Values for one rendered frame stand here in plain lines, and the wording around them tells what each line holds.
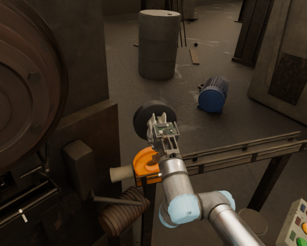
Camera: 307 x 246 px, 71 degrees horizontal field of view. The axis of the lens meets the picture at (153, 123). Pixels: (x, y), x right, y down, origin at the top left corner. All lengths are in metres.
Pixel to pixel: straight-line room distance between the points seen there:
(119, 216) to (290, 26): 2.49
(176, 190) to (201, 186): 1.23
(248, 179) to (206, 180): 0.35
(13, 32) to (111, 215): 0.71
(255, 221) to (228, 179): 0.87
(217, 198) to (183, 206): 0.17
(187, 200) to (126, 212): 0.46
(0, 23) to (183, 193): 0.52
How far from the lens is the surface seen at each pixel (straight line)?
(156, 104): 0.72
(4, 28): 0.53
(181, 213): 0.55
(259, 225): 1.06
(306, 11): 2.78
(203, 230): 1.58
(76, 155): 0.81
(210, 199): 0.69
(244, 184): 1.92
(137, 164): 0.86
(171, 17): 3.12
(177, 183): 0.57
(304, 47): 2.78
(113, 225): 0.96
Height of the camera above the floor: 1.34
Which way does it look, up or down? 35 degrees down
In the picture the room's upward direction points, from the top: 4 degrees clockwise
